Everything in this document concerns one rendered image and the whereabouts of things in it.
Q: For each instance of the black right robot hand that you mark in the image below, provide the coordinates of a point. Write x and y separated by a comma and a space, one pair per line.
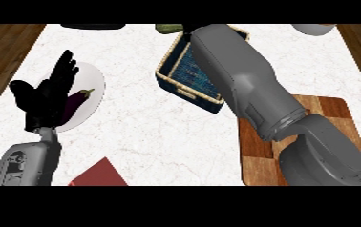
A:
189, 27

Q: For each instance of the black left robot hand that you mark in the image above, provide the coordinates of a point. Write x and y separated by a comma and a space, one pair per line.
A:
45, 103

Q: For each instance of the green squash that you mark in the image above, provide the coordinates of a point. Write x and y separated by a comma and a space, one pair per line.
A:
168, 28

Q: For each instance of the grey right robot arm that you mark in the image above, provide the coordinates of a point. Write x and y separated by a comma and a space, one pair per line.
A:
245, 78

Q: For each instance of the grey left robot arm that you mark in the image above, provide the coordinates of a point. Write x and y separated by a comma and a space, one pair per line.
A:
29, 160

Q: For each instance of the blue basket with wicker rim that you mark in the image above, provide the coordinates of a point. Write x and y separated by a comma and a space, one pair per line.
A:
189, 70

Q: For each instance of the wooden cutting board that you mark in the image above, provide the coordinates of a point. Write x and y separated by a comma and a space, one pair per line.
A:
257, 149

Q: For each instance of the purple eggplant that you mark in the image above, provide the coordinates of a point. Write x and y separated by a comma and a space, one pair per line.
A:
78, 102

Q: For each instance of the white plate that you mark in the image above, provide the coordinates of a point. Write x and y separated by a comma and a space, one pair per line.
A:
93, 78

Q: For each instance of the dark flat object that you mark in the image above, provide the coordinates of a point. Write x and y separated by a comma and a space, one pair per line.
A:
94, 25

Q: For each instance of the red flat object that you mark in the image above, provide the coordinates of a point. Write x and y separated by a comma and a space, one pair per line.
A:
100, 176

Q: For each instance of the grey bowl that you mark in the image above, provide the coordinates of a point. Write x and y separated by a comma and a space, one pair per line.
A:
315, 28

